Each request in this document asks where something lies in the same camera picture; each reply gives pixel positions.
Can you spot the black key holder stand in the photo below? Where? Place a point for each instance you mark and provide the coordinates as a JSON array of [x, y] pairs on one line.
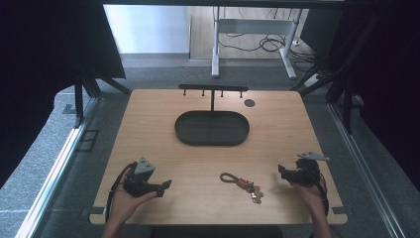
[[211, 128]]

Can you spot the white power strip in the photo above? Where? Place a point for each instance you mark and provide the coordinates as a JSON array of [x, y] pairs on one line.
[[313, 80]]

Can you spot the black metal stand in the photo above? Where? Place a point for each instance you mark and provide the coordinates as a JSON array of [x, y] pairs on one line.
[[346, 99], [86, 91]]

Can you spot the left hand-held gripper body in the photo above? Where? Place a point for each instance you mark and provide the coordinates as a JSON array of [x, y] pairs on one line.
[[142, 175]]

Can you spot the person's left hand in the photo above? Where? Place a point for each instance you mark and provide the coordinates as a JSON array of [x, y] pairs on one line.
[[124, 205]]

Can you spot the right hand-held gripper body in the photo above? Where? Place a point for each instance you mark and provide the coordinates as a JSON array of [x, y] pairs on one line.
[[305, 170]]

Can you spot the person's right hand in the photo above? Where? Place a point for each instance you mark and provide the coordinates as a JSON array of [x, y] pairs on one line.
[[308, 195]]

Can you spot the aluminium floor rail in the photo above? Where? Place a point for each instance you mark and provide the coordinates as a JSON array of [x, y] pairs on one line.
[[56, 178], [363, 165]]

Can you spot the white desk frame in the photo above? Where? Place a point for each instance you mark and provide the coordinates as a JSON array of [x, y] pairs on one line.
[[216, 49]]

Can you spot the dark round table grommet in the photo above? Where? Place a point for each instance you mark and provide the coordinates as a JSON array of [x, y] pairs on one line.
[[249, 102]]

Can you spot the black curtain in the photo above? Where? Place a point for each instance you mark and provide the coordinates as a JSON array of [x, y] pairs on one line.
[[39, 66], [389, 82]]

